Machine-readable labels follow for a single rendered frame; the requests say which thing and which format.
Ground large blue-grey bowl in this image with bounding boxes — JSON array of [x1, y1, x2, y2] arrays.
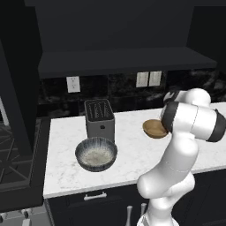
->
[[74, 136, 119, 173]]

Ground black hob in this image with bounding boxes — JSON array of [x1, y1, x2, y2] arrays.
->
[[0, 117, 51, 214]]

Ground white wall switch plate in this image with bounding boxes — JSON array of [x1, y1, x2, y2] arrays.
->
[[148, 70, 162, 87], [135, 72, 150, 88]]

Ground grey toaster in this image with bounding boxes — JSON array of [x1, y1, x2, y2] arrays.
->
[[84, 98, 116, 144]]

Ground white wall socket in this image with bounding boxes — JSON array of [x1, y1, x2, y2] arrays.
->
[[66, 76, 81, 94]]

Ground black base cabinet door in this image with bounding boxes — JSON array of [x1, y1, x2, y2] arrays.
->
[[49, 202, 137, 226], [171, 169, 226, 226]]

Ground silver drawer handle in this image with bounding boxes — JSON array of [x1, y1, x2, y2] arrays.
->
[[83, 191, 108, 202]]

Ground small wooden bowl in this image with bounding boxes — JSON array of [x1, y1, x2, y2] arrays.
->
[[142, 118, 170, 139]]

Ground black drawer front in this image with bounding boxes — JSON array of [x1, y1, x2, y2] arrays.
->
[[47, 184, 143, 210]]

